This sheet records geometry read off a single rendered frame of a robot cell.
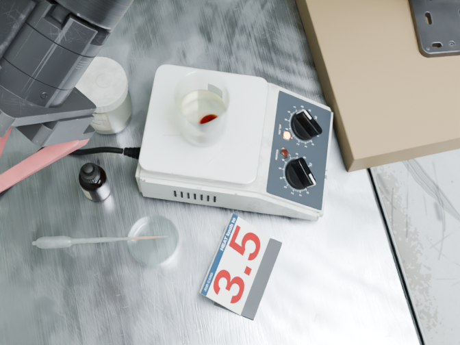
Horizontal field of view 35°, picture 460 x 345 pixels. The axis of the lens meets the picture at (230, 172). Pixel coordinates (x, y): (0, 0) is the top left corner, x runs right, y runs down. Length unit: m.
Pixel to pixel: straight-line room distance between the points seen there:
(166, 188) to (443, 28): 0.36
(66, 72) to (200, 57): 0.48
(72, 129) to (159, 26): 0.46
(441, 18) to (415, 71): 0.07
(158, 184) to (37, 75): 0.36
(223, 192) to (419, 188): 0.23
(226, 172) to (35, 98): 0.35
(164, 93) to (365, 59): 0.24
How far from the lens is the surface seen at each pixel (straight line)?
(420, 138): 0.83
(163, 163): 0.74
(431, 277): 0.83
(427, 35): 0.88
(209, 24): 0.91
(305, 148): 0.80
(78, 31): 0.41
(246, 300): 0.79
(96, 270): 0.81
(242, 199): 0.77
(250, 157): 0.74
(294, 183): 0.77
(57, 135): 0.45
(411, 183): 0.86
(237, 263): 0.78
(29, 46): 0.41
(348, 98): 0.83
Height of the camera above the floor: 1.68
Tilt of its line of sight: 71 degrees down
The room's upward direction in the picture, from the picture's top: 5 degrees clockwise
